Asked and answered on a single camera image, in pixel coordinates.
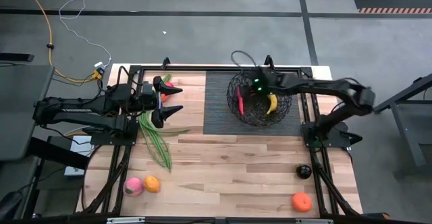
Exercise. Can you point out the yellow plug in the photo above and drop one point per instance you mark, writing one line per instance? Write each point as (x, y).
(98, 74)

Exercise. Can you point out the long green beans bunch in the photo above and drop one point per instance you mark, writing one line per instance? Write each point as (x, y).
(148, 126)

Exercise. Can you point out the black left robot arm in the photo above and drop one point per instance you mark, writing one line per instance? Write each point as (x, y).
(67, 111)

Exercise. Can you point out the black metal table frame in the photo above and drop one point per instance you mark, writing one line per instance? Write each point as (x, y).
(219, 68)

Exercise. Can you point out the orange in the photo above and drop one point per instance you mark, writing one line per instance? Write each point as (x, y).
(301, 202)

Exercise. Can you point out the black flat bar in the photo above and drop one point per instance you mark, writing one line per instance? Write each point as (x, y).
(17, 57)

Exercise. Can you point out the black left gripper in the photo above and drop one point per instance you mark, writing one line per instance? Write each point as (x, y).
(148, 104)

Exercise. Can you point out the white box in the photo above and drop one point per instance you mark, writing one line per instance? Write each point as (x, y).
(81, 148)

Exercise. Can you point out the pink peach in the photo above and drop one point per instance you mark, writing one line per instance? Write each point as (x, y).
(133, 187)

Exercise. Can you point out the white charger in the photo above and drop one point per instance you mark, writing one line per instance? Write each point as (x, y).
(99, 64)

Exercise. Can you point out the dark grey woven mat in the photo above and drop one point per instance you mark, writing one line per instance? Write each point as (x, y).
(216, 116)

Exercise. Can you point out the red carrot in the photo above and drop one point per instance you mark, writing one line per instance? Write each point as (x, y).
(240, 102)

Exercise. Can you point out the black diagonal beam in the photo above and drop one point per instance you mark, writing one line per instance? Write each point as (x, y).
(54, 151)

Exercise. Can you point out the yellow banana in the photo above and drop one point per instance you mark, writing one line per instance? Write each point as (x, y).
(272, 103)

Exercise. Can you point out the grey desk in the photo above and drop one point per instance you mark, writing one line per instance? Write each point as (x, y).
(20, 116)

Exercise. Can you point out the red yellow mango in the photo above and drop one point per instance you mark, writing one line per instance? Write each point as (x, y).
(164, 98)

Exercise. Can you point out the grey metal stand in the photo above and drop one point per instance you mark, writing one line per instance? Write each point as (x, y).
(408, 139)

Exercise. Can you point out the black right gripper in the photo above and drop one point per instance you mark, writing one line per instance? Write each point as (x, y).
(266, 82)

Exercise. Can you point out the silver metal bracket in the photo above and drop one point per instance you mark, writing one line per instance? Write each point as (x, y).
(314, 221)
(125, 220)

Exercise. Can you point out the black rounded object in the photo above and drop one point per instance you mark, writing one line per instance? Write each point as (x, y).
(8, 203)

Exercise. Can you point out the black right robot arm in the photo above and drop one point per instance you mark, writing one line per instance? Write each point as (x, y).
(320, 86)

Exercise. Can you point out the yellow orange lemon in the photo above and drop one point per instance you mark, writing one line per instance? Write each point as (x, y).
(152, 184)

